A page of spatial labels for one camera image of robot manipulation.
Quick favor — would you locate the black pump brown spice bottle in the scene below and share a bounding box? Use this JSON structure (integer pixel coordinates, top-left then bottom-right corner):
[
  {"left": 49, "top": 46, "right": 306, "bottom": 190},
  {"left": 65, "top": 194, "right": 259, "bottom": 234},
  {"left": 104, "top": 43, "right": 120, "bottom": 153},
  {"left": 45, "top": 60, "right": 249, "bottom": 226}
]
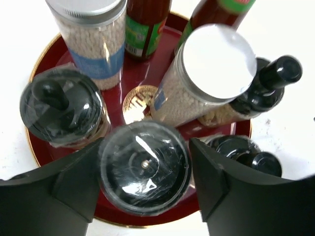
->
[{"left": 198, "top": 55, "right": 303, "bottom": 128}]

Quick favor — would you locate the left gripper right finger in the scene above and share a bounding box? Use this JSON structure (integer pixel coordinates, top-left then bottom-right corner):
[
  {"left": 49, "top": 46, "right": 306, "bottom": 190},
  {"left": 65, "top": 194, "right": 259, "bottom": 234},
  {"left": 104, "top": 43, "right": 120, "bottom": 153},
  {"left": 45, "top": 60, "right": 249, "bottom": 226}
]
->
[{"left": 189, "top": 138, "right": 315, "bottom": 236}]

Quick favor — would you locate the silver lid pepper jar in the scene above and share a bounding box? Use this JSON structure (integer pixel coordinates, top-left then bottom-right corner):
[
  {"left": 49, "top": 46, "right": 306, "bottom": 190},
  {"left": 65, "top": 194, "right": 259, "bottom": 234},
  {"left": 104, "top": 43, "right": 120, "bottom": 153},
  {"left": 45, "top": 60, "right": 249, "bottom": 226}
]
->
[
  {"left": 150, "top": 24, "right": 257, "bottom": 127},
  {"left": 46, "top": 0, "right": 127, "bottom": 90}
]

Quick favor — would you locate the chili sauce bottle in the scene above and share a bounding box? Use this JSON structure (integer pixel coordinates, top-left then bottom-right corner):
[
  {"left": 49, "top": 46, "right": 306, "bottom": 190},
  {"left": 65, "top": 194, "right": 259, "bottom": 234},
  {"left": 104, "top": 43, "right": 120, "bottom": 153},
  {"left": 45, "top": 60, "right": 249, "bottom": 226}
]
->
[
  {"left": 125, "top": 0, "right": 172, "bottom": 60},
  {"left": 174, "top": 0, "right": 255, "bottom": 54}
]

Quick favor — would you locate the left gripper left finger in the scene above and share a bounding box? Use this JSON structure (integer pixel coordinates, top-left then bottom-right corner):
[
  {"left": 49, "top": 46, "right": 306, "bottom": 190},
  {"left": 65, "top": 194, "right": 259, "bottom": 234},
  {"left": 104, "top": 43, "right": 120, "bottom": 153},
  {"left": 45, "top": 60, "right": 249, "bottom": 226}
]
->
[{"left": 0, "top": 139, "right": 102, "bottom": 236}]

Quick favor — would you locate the black knob spice jar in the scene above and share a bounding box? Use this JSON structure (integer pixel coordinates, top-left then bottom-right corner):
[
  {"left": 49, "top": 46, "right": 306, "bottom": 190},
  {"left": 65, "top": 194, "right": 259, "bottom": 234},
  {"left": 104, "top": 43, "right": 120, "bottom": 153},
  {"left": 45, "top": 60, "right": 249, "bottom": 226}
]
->
[{"left": 204, "top": 135, "right": 283, "bottom": 177}]

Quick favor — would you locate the red round tray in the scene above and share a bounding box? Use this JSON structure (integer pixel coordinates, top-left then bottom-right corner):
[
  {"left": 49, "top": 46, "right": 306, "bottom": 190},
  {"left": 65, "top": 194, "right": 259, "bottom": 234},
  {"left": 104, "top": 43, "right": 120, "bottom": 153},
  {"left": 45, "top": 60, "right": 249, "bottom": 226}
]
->
[{"left": 26, "top": 12, "right": 252, "bottom": 228}]

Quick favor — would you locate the black cap spice grinder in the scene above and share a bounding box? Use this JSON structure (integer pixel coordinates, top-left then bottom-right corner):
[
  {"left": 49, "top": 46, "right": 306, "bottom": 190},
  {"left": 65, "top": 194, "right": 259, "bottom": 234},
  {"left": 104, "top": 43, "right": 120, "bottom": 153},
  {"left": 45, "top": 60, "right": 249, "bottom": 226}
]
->
[{"left": 20, "top": 62, "right": 111, "bottom": 149}]

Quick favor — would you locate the black lid jar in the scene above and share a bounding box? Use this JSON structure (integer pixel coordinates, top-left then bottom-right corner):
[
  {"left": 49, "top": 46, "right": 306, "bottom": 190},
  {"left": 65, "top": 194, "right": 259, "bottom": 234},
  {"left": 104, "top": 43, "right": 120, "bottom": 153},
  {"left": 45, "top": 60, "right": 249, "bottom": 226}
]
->
[{"left": 98, "top": 120, "right": 192, "bottom": 216}]

